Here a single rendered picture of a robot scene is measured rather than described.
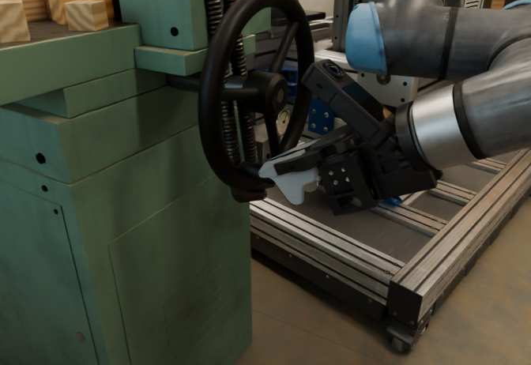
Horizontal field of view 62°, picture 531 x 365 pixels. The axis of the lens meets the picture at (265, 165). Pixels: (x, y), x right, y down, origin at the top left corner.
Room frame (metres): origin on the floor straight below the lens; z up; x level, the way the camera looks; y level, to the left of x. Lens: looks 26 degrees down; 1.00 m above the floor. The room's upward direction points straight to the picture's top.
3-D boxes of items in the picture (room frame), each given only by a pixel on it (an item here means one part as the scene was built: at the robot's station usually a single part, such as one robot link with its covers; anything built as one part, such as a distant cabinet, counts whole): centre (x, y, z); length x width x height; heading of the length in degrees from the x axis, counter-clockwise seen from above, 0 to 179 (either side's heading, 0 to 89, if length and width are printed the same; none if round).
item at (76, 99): (0.76, 0.24, 0.82); 0.40 x 0.21 x 0.04; 149
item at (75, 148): (0.86, 0.40, 0.76); 0.57 x 0.45 x 0.09; 59
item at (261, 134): (0.95, 0.03, 0.58); 0.12 x 0.08 x 0.08; 59
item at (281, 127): (0.91, -0.02, 0.65); 0.06 x 0.04 x 0.08; 149
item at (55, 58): (0.75, 0.19, 0.87); 0.61 x 0.30 x 0.06; 149
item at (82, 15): (0.62, 0.24, 0.92); 0.04 x 0.04 x 0.03; 83
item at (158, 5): (0.71, 0.12, 0.91); 0.15 x 0.14 x 0.09; 149
